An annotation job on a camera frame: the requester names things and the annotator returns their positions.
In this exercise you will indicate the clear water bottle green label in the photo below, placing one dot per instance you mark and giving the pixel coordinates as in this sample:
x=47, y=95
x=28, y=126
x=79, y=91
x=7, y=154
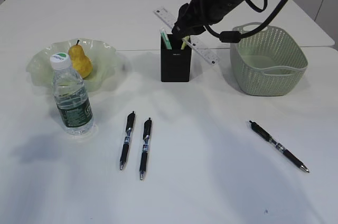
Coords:
x=70, y=96

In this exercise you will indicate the black pen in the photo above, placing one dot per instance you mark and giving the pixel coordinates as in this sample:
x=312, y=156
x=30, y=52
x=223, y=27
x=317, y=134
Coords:
x=278, y=146
x=128, y=132
x=144, y=155

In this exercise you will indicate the yellow pear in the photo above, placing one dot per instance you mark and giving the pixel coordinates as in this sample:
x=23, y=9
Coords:
x=80, y=62

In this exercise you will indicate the clear plastic ruler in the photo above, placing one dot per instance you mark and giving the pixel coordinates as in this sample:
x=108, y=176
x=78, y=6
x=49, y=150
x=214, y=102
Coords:
x=194, y=43

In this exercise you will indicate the black square pen holder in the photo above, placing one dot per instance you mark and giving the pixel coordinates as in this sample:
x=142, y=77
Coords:
x=175, y=63

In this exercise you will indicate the yellow utility knife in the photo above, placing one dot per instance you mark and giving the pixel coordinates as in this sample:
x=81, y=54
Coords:
x=185, y=43

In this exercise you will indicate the pale green wavy plate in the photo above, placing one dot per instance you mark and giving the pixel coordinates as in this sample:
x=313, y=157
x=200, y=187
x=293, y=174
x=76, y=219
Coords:
x=109, y=67

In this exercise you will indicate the mint green utility knife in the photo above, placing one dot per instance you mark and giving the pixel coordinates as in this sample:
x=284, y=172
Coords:
x=165, y=39

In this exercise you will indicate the green woven plastic basket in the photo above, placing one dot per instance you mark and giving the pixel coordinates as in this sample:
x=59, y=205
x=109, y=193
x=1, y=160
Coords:
x=269, y=63

